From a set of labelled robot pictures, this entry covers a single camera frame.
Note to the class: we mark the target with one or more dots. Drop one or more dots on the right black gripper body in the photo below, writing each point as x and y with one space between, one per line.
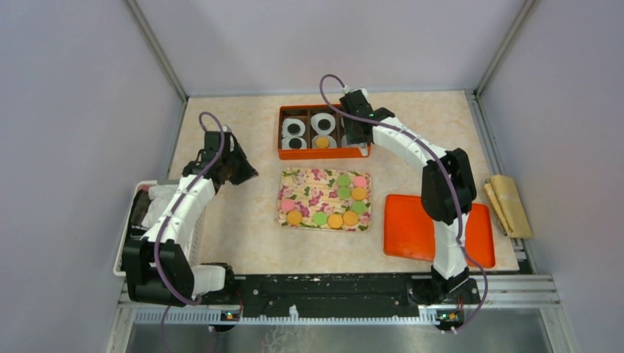
352 137

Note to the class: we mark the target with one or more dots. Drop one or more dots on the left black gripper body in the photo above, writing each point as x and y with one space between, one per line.
238 169

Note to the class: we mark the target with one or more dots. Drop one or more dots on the black cookie three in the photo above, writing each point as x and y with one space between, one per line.
324 125

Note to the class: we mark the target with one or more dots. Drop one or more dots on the orange compartment box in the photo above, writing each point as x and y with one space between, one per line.
304 113

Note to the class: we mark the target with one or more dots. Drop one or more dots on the orange cookie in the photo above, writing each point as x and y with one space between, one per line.
359 193
350 218
335 221
322 142
294 217

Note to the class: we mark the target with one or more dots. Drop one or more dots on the black cookie two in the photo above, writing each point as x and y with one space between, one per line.
295 143

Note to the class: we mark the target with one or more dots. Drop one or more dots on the black cookie one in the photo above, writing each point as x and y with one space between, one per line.
294 129

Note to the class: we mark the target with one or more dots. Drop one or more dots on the floral serving tray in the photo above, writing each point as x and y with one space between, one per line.
315 190

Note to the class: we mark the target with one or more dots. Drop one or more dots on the metal serving tongs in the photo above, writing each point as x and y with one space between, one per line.
363 149

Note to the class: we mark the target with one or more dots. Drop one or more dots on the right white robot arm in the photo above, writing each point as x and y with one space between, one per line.
447 184

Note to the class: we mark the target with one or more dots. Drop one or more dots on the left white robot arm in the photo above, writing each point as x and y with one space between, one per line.
156 254

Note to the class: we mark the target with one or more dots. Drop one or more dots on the white paper cup two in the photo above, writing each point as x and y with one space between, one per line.
318 116

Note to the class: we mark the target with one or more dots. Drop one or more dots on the white paper cup three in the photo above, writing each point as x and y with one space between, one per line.
284 143

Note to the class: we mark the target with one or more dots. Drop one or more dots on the pink cookie left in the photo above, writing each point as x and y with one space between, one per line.
287 205

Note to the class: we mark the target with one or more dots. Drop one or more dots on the pink cookie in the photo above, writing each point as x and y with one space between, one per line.
287 205
360 182

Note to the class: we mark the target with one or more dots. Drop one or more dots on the white paper cup one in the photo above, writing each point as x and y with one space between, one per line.
288 121

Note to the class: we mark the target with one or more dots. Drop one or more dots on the green cookie top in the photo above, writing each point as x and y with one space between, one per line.
343 181

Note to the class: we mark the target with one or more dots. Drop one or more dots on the green cookie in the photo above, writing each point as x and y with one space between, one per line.
320 219
359 207
344 192
343 181

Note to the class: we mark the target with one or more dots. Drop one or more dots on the pink cookie top right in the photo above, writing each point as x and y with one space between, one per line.
360 182

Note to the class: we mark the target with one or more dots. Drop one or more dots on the white cloth in basket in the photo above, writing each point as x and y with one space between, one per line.
159 198

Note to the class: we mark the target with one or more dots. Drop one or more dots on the green cookie middle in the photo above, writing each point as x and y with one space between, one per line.
344 192

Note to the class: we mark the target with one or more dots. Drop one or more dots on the green cookie bottom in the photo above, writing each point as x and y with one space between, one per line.
320 219

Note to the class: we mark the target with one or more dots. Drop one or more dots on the green cookie right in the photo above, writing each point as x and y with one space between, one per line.
359 207

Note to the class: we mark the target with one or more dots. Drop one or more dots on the white plastic basket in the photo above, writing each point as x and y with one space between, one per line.
133 230

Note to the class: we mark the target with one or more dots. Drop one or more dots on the orange box lid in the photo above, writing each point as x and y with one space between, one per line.
408 232

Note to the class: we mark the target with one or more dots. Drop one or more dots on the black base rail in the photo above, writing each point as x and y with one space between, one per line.
369 295

